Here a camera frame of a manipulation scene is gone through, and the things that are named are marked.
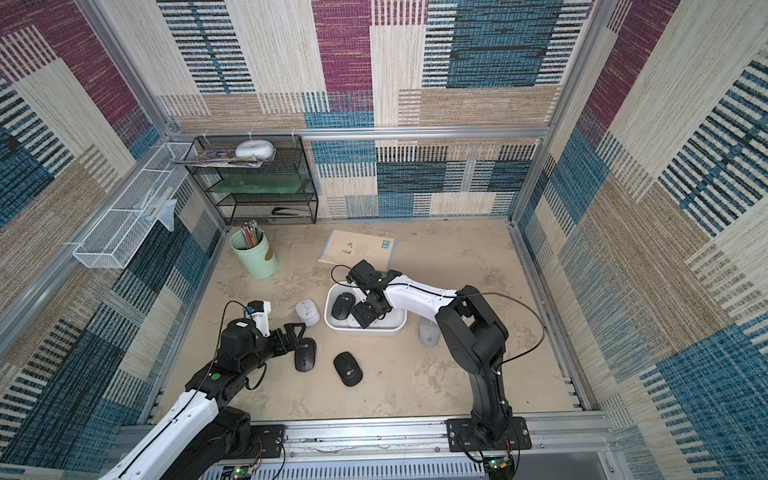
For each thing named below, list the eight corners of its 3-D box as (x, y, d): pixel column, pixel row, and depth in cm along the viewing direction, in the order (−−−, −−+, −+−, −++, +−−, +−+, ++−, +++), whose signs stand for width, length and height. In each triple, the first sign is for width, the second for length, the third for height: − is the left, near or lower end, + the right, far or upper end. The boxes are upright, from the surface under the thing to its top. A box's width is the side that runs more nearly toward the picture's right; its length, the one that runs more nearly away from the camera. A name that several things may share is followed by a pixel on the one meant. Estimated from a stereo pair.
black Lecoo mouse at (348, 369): (348, 392, 82) (347, 390, 80) (331, 362, 87) (330, 359, 86) (367, 379, 84) (366, 377, 82) (349, 350, 89) (348, 347, 88)
